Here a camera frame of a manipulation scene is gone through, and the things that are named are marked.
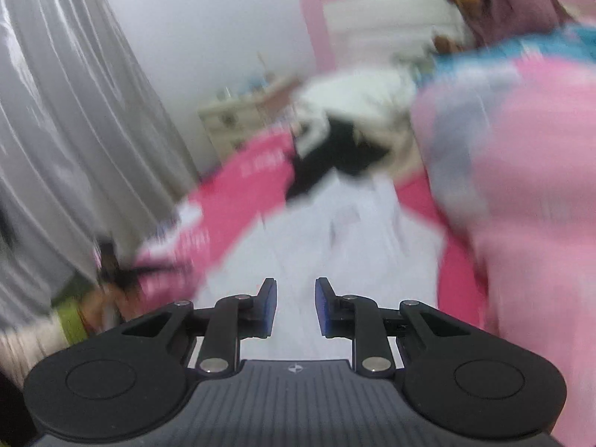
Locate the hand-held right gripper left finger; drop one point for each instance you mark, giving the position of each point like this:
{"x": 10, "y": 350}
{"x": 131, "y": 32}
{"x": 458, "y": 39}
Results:
{"x": 270, "y": 305}

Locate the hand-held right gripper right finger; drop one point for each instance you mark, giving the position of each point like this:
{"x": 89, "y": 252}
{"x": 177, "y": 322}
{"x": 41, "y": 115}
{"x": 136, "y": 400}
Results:
{"x": 321, "y": 307}

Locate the white button shirt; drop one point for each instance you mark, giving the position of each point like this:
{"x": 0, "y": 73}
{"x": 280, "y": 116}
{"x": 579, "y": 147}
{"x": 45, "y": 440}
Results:
{"x": 298, "y": 242}

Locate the pink floral bedsheet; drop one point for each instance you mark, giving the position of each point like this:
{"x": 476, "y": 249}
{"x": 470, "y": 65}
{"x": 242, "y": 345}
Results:
{"x": 251, "y": 177}

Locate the black garment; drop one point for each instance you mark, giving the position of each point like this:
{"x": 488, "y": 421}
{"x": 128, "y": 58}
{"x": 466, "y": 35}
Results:
{"x": 335, "y": 149}

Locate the cream nightstand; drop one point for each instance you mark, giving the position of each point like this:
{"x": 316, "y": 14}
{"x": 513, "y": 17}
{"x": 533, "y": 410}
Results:
{"x": 233, "y": 121}

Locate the green cloth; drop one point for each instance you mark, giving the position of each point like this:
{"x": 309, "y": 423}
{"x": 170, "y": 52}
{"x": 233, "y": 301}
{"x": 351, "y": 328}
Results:
{"x": 72, "y": 323}

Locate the beige fleece cloth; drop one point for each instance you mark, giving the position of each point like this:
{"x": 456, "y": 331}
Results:
{"x": 23, "y": 349}

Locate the grey curtain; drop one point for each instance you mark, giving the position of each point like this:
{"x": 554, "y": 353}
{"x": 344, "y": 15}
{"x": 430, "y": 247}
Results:
{"x": 70, "y": 125}

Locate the pink and white headboard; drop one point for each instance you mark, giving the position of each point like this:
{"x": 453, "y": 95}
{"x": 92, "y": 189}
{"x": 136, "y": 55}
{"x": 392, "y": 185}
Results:
{"x": 316, "y": 23}

